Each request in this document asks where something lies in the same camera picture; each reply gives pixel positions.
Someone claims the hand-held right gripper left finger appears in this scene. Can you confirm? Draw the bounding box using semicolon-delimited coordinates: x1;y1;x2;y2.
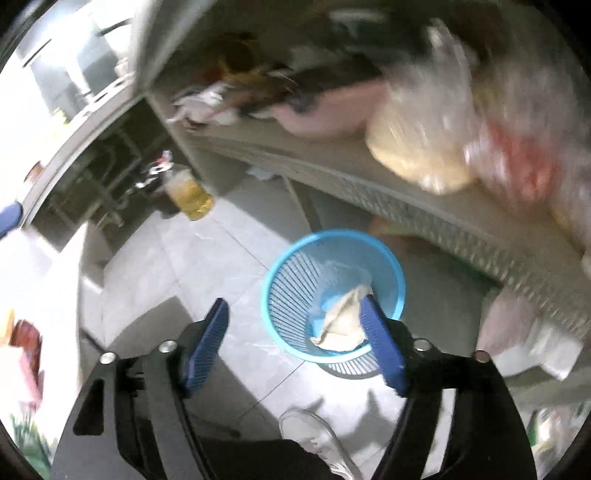
48;298;232;480

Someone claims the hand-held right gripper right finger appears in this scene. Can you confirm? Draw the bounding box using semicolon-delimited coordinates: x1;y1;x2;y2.
360;295;539;480

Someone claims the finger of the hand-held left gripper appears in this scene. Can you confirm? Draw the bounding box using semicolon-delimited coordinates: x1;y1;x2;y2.
0;203;24;238

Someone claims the beige paper bag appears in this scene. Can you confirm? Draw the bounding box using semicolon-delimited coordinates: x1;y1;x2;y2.
308;284;375;354

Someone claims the blue plastic mesh basket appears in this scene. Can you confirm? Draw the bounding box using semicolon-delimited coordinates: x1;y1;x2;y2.
261;229;408;370

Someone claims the person's white shoe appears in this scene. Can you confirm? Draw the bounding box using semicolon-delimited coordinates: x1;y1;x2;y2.
278;408;363;480

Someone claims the cooking oil bottle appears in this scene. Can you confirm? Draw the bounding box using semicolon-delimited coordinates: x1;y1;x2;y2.
164;168;215;221

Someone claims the white plastic sack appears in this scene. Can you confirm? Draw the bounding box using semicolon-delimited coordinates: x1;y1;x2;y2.
480;295;583;379

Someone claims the clear bag with yellow contents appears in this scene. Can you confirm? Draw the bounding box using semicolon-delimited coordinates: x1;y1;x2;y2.
365;99;476;195

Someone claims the perforated-edge storage shelf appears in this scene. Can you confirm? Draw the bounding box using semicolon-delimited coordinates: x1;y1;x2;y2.
148;88;591;337

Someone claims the clear bag with red contents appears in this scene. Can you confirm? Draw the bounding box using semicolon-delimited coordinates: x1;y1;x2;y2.
466;111;573;208

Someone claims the concrete kitchen counter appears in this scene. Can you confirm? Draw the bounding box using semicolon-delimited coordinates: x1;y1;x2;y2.
18;0;232;222

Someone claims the pink plastic basin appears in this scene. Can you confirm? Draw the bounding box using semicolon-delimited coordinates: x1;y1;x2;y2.
272;78;389;139

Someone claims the pile of kitchen utensils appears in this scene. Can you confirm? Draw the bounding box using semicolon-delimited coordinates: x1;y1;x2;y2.
171;65;324;125

